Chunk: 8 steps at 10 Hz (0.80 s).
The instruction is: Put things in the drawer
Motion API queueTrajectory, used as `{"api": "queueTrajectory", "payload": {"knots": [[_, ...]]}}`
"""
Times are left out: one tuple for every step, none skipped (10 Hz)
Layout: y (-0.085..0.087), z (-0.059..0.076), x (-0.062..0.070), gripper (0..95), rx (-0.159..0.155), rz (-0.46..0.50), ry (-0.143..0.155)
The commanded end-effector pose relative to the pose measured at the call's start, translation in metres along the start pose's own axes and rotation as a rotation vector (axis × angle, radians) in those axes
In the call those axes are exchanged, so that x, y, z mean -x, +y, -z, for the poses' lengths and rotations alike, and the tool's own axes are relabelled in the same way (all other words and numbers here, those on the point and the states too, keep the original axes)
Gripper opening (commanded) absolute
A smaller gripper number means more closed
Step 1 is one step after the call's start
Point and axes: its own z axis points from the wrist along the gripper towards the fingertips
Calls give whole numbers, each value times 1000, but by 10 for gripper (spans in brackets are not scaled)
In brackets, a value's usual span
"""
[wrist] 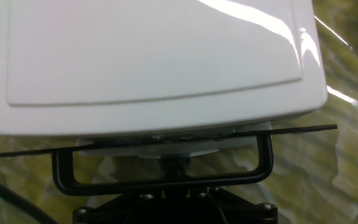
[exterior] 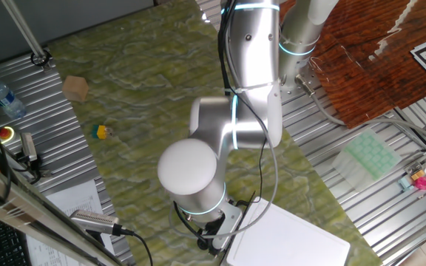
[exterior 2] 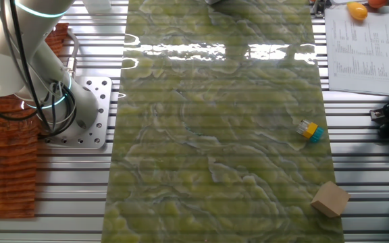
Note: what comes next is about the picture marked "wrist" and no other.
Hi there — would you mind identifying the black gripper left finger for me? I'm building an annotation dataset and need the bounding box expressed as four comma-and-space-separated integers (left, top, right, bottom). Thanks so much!
72, 188, 167, 224

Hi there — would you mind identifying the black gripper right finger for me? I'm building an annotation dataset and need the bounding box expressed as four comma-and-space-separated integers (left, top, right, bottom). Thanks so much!
188, 186, 278, 224

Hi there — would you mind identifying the black drawer knob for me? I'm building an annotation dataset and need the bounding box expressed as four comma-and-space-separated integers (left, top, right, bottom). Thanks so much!
158, 155, 192, 189

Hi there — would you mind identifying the white plastic drawer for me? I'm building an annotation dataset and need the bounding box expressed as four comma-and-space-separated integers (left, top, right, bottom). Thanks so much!
76, 121, 273, 159

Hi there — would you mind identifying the white drawer cabinet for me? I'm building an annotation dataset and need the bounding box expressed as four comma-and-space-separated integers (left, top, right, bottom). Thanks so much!
0, 0, 328, 138

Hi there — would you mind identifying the green marble pattern mat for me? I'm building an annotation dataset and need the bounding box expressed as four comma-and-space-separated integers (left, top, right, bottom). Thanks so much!
0, 0, 358, 224

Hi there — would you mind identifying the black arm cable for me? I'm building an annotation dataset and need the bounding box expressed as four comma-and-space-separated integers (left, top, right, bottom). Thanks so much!
0, 170, 58, 224

